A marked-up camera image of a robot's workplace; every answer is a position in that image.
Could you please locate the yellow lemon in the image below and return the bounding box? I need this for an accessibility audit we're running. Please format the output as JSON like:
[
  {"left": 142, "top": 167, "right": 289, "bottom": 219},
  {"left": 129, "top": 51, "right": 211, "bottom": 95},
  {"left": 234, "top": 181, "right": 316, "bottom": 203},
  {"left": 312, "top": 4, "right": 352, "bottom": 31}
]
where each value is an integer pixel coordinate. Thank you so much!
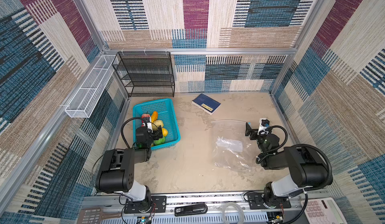
[{"left": 161, "top": 128, "right": 168, "bottom": 137}]

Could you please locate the clear zip top bag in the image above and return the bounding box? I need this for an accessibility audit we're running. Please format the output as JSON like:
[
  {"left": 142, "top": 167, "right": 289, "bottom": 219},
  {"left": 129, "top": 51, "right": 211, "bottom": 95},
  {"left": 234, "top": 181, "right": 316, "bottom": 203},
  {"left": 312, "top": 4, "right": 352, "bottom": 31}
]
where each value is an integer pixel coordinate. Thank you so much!
[{"left": 211, "top": 120, "right": 260, "bottom": 173}]

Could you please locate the teal plastic basket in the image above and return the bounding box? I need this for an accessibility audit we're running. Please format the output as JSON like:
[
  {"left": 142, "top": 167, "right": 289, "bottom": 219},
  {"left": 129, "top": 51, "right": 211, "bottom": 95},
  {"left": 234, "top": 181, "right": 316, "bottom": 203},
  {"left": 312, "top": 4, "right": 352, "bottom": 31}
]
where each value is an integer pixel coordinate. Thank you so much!
[{"left": 132, "top": 98, "right": 181, "bottom": 151}]

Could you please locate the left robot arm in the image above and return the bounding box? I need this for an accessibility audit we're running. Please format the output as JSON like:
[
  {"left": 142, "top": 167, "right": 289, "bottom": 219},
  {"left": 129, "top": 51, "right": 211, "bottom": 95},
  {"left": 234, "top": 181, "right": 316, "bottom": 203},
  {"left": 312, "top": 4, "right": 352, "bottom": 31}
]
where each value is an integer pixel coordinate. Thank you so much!
[{"left": 95, "top": 126, "right": 154, "bottom": 212}]

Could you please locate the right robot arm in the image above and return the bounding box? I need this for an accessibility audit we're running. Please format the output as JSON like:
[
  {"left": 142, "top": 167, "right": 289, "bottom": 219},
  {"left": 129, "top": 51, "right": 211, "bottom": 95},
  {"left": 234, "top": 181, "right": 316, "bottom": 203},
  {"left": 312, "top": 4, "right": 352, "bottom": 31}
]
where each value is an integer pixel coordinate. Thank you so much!
[{"left": 245, "top": 119, "right": 333, "bottom": 210}]

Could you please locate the blue book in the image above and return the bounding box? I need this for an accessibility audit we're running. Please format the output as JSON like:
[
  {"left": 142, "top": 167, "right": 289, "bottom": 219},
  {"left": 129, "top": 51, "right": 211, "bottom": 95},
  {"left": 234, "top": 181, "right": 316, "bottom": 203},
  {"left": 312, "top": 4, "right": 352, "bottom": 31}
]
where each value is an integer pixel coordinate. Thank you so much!
[{"left": 191, "top": 93, "right": 221, "bottom": 115}]

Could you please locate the black remote device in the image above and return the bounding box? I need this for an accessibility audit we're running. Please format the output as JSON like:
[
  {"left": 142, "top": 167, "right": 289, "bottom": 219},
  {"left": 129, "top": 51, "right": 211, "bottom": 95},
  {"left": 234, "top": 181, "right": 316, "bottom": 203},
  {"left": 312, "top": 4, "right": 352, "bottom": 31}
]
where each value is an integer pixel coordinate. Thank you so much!
[{"left": 174, "top": 203, "right": 208, "bottom": 217}]

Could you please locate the white calculator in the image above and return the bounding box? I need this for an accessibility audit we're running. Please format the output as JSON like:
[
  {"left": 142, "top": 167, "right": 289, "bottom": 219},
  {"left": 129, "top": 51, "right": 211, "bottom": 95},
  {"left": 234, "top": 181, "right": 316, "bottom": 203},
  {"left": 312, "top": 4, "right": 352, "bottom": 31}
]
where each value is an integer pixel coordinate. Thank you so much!
[{"left": 304, "top": 198, "right": 347, "bottom": 224}]

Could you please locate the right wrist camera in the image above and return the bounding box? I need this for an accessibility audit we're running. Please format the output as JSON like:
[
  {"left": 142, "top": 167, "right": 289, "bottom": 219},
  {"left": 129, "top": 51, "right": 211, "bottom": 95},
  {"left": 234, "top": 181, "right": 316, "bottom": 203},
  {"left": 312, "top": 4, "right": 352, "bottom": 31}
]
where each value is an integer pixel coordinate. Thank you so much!
[{"left": 258, "top": 118, "right": 270, "bottom": 136}]

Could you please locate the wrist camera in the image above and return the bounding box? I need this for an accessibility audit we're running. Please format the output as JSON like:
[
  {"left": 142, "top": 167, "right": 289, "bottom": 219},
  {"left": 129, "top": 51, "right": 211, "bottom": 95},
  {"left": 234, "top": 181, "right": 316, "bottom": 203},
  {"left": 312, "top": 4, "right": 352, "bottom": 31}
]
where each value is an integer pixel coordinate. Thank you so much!
[
  {"left": 258, "top": 118, "right": 270, "bottom": 136},
  {"left": 142, "top": 118, "right": 152, "bottom": 131}
]

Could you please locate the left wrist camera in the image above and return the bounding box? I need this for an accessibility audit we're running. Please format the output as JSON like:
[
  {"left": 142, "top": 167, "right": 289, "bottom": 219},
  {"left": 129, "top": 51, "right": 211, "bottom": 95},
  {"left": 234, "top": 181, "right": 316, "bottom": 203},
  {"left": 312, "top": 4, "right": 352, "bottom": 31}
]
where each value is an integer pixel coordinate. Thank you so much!
[{"left": 142, "top": 118, "right": 152, "bottom": 131}]

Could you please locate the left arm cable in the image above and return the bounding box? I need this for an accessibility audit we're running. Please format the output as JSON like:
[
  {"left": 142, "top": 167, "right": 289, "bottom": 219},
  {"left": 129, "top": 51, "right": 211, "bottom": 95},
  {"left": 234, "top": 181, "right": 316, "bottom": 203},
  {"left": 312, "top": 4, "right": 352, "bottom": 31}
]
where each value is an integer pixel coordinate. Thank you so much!
[{"left": 121, "top": 117, "right": 145, "bottom": 149}]

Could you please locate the black wire shelf rack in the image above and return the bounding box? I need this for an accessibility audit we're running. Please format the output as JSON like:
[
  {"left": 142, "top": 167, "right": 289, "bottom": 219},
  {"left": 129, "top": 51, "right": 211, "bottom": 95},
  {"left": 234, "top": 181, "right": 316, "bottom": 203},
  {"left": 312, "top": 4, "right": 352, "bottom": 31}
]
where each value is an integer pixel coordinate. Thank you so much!
[{"left": 112, "top": 52, "right": 175, "bottom": 98}]

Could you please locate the white mesh wall tray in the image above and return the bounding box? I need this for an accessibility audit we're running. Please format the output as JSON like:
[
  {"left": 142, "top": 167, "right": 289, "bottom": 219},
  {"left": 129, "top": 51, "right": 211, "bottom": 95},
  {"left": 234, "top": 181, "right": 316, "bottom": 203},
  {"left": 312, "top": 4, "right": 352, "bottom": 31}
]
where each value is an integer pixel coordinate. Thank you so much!
[{"left": 65, "top": 55, "right": 115, "bottom": 118}]

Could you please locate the clear tubing ring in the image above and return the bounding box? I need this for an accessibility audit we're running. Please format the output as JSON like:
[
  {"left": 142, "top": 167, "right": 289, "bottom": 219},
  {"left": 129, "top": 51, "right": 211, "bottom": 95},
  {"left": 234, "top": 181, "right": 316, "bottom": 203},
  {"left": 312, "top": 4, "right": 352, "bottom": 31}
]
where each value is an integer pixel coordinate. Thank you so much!
[{"left": 221, "top": 202, "right": 245, "bottom": 224}]

